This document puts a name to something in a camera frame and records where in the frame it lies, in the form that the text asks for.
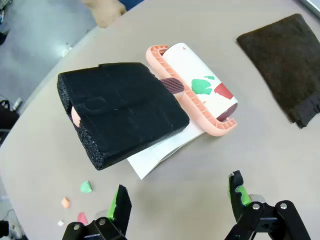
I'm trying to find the red paper scrap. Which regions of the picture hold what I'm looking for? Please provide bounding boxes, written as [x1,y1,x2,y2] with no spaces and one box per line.
[76,211,89,225]
[213,83,235,99]

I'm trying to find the person's right hand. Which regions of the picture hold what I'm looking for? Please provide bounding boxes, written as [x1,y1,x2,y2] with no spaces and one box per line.
[82,0,128,28]

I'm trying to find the green paper scrap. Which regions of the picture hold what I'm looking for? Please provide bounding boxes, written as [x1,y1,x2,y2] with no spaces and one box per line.
[79,180,94,194]
[191,75,216,95]

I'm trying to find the silver metal tray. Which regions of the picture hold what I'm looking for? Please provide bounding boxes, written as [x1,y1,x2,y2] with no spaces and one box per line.
[299,0,320,16]

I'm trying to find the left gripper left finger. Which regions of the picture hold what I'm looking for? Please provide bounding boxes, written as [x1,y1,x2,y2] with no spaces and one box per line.
[61,184,133,240]

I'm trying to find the white folded paper stand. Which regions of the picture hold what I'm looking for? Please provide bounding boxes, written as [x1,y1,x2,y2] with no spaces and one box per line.
[126,101,240,181]

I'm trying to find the pink lint roller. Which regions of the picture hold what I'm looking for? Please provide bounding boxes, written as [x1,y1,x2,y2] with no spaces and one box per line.
[57,42,239,172]

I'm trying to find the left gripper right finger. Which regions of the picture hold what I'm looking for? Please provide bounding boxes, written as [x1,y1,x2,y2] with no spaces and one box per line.
[223,170,312,240]

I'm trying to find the dark brown cloth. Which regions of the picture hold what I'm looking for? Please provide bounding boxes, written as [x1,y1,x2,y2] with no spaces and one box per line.
[236,13,320,130]

